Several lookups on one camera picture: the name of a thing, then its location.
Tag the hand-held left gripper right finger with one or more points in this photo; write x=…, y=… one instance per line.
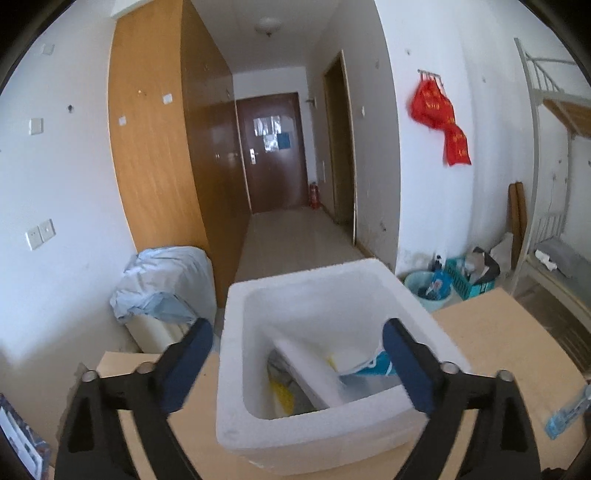
x=408, y=364

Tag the grey bed cushion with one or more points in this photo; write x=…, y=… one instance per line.
x=561, y=256

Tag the single wall switch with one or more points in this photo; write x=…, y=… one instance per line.
x=35, y=127

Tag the blue white packet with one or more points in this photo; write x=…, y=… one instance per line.
x=355, y=359

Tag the wooden side door frame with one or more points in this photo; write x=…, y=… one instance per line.
x=339, y=152

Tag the wall hook rack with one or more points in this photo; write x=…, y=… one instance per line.
x=430, y=76

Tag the wooden wardrobe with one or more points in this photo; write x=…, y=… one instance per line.
x=157, y=161

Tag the ceiling lamp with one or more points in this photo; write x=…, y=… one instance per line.
x=268, y=25

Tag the blue clear packet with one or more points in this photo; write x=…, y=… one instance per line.
x=565, y=413

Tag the teal plastic basket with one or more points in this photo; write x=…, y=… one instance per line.
x=466, y=288

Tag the printed cardboard box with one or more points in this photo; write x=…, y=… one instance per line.
x=23, y=438

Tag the wooden planks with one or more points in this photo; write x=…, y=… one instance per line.
x=517, y=226

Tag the light blue basin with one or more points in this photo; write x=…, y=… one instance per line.
x=418, y=300

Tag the yellow foam net sleeve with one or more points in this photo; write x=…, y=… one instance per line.
x=282, y=397

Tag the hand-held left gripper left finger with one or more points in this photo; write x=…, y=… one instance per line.
x=184, y=364

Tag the white metal bunk bed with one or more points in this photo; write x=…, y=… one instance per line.
x=535, y=138

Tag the white foam box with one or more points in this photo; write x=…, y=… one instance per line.
x=323, y=434

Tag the red fire extinguisher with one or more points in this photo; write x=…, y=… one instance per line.
x=314, y=196

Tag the papers on door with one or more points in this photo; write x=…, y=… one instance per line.
x=272, y=134

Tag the red cloth bags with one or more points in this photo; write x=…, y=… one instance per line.
x=434, y=110

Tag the dark brown door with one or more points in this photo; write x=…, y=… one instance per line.
x=277, y=180

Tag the double wall switch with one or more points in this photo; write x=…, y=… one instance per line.
x=40, y=234

